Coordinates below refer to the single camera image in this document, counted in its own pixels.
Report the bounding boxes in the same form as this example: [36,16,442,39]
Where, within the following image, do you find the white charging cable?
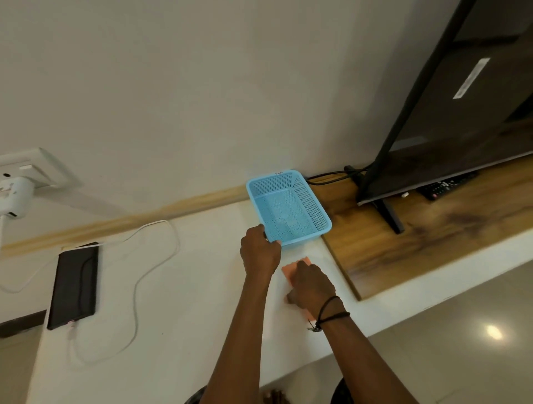
[0,216,180,367]

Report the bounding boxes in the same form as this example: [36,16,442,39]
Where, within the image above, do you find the person's left hand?
[239,224,283,280]

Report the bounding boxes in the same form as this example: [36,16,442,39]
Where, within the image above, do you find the checkered shorts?
[183,376,355,404]

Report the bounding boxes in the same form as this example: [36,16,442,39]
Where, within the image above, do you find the person's right foot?
[263,389,292,404]

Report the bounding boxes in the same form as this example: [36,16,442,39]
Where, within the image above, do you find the black power cable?
[306,165,367,186]

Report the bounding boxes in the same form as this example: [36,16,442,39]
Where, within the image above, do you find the white charger adapter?
[0,176,35,219]

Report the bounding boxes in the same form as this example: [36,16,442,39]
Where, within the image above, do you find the black smartphone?
[46,242,100,331]

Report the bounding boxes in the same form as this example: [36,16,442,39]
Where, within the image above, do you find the wooden board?
[308,154,533,301]

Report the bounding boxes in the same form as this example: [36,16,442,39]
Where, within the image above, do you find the orange cleaning cloth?
[281,256,317,321]

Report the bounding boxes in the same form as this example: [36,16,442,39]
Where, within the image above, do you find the black television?
[356,0,533,235]

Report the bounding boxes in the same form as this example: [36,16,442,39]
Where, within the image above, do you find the white wall socket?
[0,147,80,190]

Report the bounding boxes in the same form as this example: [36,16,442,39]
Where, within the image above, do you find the white television label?
[452,57,491,100]

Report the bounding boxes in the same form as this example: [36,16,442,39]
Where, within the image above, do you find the black remote control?
[416,169,480,201]

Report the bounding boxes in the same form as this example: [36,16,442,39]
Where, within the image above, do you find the person's right hand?
[285,261,338,321]

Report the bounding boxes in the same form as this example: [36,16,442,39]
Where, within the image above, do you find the black thread bracelet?
[307,295,351,333]

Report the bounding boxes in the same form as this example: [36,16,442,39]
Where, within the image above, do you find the blue plastic basket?
[245,169,333,250]

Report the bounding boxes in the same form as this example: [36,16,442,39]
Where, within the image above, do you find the person's right forearm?
[318,310,419,404]

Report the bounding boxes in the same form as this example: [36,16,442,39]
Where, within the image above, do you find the person's left forearm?
[199,272,274,404]

